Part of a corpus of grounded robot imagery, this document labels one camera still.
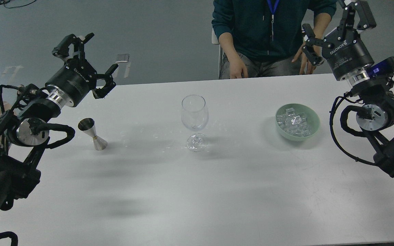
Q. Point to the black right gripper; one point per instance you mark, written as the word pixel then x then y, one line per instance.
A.
pixel 346 54

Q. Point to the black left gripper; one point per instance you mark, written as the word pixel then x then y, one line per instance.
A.
pixel 77 77

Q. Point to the steel cocktail jigger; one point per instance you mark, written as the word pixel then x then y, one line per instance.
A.
pixel 87 126

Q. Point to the clear ice cubes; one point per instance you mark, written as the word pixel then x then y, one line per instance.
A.
pixel 294 123

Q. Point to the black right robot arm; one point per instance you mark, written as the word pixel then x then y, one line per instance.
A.
pixel 374 120

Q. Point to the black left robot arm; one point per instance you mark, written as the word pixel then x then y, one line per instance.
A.
pixel 25 128

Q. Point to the clear wine glass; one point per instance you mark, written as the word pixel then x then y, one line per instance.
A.
pixel 195 116

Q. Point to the person's left hand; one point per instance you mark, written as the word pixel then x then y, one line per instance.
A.
pixel 306 67

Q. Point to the person's right hand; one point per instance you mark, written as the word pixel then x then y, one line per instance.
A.
pixel 237 68

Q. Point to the grey floor plate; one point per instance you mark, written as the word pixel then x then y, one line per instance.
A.
pixel 122 58

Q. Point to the person in teal hoodie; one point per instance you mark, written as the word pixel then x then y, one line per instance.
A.
pixel 266 34

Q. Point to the green bowl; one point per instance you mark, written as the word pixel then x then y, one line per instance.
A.
pixel 313 120

